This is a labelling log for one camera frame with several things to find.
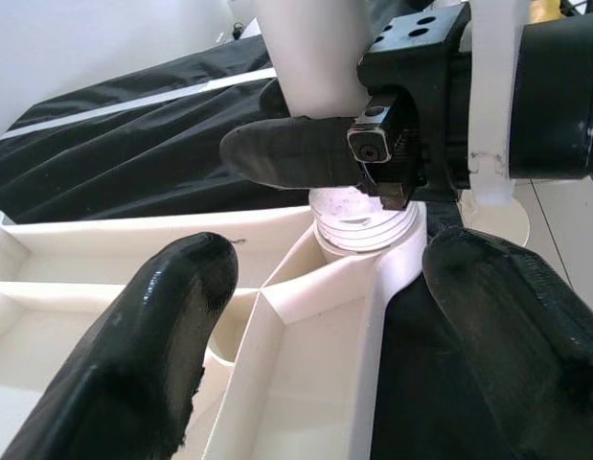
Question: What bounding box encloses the white plastic children table top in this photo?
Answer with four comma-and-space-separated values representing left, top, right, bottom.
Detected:
0, 200, 429, 460

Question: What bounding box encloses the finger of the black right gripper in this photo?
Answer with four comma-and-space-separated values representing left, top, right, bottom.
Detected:
260, 79, 292, 119
219, 117, 369, 191

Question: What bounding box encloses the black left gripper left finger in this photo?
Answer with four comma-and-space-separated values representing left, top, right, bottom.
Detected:
0, 232, 239, 460

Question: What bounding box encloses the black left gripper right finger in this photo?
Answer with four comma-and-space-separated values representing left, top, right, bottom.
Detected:
422, 227, 593, 460

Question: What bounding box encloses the white tape strip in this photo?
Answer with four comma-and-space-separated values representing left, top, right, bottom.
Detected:
0, 66, 281, 145

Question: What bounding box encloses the black table cloth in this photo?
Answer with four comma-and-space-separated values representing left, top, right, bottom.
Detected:
0, 35, 593, 460

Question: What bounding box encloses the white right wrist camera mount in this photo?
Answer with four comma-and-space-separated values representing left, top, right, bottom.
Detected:
458, 0, 530, 208

